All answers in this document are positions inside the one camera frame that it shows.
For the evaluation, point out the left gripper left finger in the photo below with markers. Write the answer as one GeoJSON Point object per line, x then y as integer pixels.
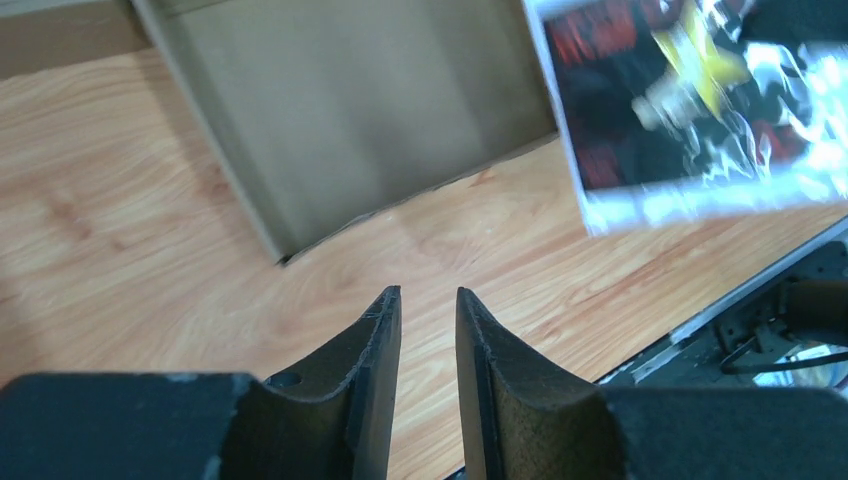
{"type": "Point", "coordinates": [328, 416]}

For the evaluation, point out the cardboard box stack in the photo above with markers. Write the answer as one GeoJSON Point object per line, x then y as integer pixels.
{"type": "Point", "coordinates": [321, 112]}

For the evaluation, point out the plastic bag with printed card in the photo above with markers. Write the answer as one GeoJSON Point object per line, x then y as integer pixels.
{"type": "Point", "coordinates": [676, 111]}

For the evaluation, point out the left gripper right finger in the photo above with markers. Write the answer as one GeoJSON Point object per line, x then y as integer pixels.
{"type": "Point", "coordinates": [525, 417]}

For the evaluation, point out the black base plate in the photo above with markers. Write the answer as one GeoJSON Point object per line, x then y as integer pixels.
{"type": "Point", "coordinates": [784, 327]}

